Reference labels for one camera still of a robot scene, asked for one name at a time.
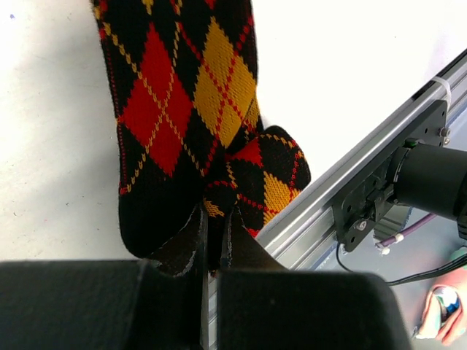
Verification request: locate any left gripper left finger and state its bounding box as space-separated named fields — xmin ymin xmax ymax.
xmin=1 ymin=205 xmax=207 ymax=349

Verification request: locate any aluminium frame rail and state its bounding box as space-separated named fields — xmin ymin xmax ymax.
xmin=209 ymin=54 xmax=466 ymax=349

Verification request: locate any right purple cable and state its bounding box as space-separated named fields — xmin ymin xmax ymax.
xmin=375 ymin=213 xmax=437 ymax=256

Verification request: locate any orange object on floor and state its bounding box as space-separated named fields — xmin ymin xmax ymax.
xmin=415 ymin=284 xmax=466 ymax=346

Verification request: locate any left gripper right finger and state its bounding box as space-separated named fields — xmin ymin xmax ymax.
xmin=217 ymin=209 xmax=412 ymax=349

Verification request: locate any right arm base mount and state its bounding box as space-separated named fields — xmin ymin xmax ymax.
xmin=332 ymin=100 xmax=447 ymax=252

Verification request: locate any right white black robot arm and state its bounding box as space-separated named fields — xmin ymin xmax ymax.
xmin=386 ymin=143 xmax=466 ymax=239

